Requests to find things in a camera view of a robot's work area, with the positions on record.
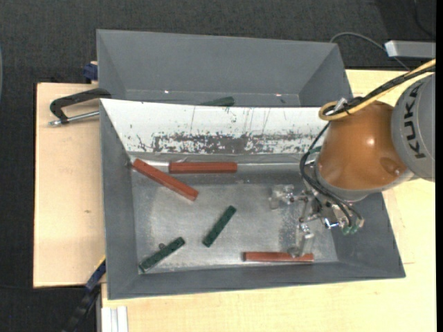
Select pale wood board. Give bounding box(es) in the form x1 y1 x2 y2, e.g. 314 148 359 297
33 82 107 288

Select grey metal bin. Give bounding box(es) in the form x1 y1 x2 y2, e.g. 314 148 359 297
96 28 406 300

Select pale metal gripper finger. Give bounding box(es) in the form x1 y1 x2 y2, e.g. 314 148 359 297
269 184 307 210
296 221 316 257

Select dark green flat block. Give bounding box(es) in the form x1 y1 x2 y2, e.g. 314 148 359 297
138 236 186 274
201 205 238 248

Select red-brown flat block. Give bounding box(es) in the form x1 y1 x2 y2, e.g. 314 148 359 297
132 158 199 202
168 161 239 175
242 251 315 264

